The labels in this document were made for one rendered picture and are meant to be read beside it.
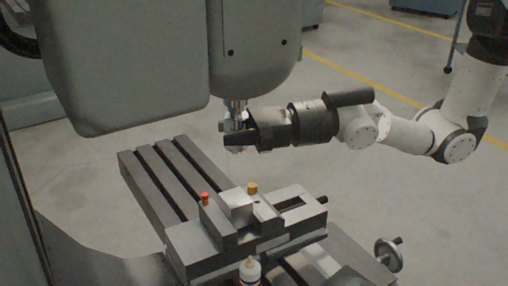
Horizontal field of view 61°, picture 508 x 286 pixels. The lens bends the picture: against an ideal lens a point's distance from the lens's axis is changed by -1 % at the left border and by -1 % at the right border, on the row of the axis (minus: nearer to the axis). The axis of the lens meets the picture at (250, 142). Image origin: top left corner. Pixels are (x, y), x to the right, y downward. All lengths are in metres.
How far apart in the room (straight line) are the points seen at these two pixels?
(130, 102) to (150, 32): 0.09
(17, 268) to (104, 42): 0.28
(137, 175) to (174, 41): 0.74
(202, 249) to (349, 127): 0.38
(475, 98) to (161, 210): 0.76
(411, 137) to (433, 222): 1.73
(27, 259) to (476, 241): 2.33
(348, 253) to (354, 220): 1.25
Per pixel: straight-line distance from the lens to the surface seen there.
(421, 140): 0.99
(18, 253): 0.59
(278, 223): 0.94
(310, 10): 5.65
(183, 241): 0.94
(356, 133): 0.83
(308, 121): 0.81
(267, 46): 0.67
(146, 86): 0.57
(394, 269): 1.47
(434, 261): 2.43
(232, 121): 0.79
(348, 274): 0.72
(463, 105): 1.01
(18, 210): 0.56
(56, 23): 0.53
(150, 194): 1.19
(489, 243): 2.66
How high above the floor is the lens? 1.62
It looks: 31 degrees down
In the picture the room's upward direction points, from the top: straight up
